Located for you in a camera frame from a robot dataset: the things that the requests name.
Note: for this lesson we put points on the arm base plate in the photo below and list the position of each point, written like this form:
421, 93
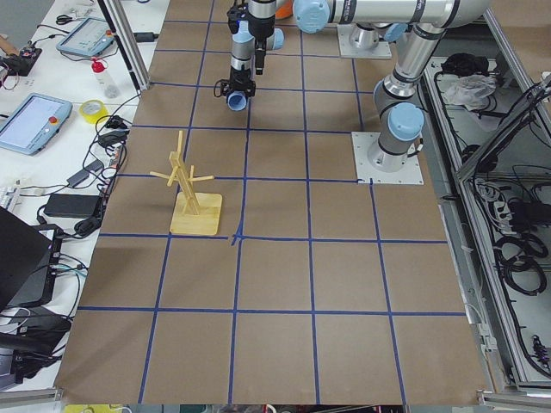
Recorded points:
374, 166
361, 43

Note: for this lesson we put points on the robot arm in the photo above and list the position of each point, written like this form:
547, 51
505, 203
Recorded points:
363, 24
402, 121

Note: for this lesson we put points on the teach pendant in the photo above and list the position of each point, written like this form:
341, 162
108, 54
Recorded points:
34, 123
90, 38

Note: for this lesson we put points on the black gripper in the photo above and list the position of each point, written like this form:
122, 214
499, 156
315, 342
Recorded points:
239, 77
262, 28

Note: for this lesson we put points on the light blue plastic cup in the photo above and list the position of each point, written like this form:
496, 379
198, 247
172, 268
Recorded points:
237, 100

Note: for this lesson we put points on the white crumpled cloth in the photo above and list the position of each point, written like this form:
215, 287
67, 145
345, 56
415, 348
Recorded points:
471, 92

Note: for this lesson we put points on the black laptop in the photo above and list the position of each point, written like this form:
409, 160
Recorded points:
28, 256

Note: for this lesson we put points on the black power adapter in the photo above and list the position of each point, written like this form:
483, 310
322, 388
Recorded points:
71, 205

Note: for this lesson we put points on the red cap squeeze bottle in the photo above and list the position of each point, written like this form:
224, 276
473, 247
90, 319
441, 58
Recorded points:
109, 88

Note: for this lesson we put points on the black scissors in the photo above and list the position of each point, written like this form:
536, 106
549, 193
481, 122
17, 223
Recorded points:
64, 19

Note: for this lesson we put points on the yellow tape roll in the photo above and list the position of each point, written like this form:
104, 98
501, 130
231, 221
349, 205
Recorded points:
93, 111

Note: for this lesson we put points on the wooden cup rack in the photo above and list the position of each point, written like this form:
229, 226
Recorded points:
196, 214

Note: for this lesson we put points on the aluminium frame post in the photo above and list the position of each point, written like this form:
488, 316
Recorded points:
116, 18

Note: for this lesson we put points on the lower teach pendant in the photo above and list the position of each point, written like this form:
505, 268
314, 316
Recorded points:
34, 123

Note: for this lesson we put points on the upper teach pendant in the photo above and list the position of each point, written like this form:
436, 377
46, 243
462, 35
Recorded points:
90, 38

